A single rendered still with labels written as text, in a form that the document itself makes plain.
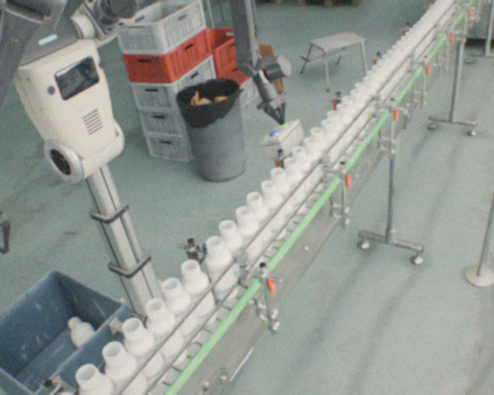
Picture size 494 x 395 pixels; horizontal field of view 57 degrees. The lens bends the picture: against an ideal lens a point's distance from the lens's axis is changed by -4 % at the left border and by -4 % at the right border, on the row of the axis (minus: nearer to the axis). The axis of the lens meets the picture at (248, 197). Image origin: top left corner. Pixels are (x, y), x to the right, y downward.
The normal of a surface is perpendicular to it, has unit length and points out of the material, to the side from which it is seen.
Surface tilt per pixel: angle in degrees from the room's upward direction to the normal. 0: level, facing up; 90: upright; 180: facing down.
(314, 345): 0
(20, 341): 90
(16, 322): 90
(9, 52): 107
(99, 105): 90
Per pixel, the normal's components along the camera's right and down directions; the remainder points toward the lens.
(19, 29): 0.33, 0.73
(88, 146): 0.84, 0.22
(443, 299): -0.14, -0.80
